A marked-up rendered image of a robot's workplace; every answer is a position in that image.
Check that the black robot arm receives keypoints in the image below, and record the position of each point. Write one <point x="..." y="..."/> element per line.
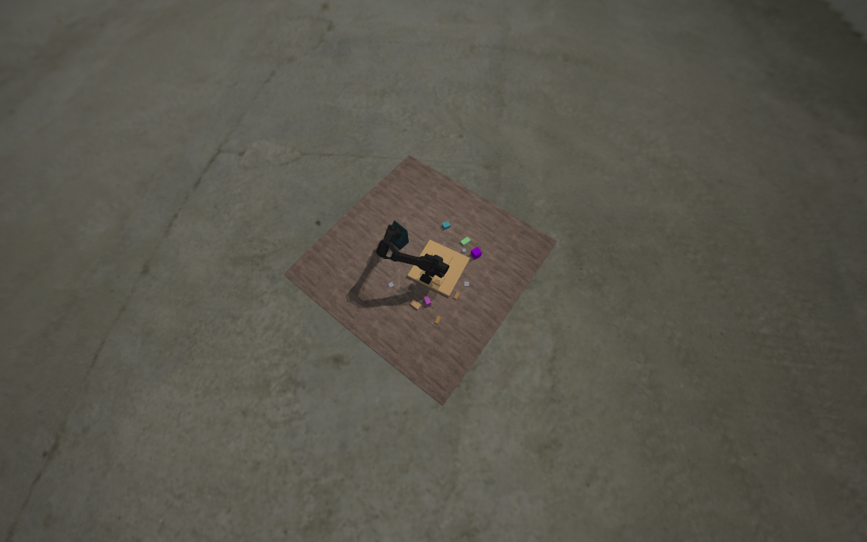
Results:
<point x="427" y="263"/>

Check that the tan puzzle board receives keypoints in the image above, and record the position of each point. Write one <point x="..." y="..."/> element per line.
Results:
<point x="456" y="261"/>

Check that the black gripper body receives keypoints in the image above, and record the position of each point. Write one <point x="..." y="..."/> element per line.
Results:
<point x="426" y="277"/>

